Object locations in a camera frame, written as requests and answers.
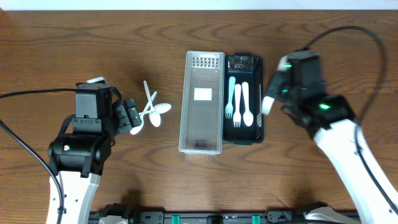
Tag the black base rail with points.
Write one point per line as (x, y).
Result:
(318, 212)

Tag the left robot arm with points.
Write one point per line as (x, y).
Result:
(84, 142)

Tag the white plastic fork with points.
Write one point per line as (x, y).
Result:
(266, 106)
(229, 106)
(237, 100)

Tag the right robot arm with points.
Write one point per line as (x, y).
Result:
(332, 124)

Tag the white plastic spoon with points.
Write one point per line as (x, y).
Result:
(247, 116)

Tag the clear plastic mesh basket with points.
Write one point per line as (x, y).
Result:
(202, 114)

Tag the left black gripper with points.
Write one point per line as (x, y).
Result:
(123, 115)

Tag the black plastic mesh basket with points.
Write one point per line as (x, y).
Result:
(245, 67)

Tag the white spoon bowl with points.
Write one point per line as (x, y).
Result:
(136, 129)
(161, 108)

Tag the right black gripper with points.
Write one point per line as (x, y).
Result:
(277, 88)

